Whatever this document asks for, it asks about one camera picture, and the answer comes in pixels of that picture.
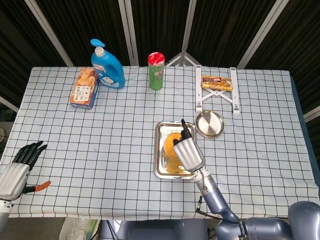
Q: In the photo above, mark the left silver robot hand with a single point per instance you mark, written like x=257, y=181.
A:
x=12, y=180

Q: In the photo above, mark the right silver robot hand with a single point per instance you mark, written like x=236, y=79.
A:
x=188, y=155

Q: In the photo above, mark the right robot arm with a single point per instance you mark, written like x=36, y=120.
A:
x=215, y=197

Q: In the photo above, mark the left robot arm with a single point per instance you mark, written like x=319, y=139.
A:
x=3, y=212

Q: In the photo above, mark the rectangular steel tray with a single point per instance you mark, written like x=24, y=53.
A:
x=160, y=140

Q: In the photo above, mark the round steel plate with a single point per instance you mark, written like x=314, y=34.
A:
x=210, y=123

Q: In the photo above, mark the white folding laptop stand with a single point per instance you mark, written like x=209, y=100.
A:
x=198, y=87

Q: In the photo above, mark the white checked tablecloth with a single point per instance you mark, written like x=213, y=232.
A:
x=112, y=150

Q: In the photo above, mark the yellow curry box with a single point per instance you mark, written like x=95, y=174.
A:
x=216, y=83

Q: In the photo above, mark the clear plastic bag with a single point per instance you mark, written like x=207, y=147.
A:
x=75, y=230

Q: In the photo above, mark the blue-grey robot torso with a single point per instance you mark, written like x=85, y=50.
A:
x=155, y=230

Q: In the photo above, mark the green chips can red lid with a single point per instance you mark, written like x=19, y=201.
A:
x=156, y=75

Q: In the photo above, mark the orange and blue cracker box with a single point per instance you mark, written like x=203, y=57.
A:
x=83, y=92

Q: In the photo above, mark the blue detergent bottle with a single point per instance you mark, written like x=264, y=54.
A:
x=110, y=72

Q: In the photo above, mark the dark folding screen white frames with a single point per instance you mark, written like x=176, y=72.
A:
x=225, y=25

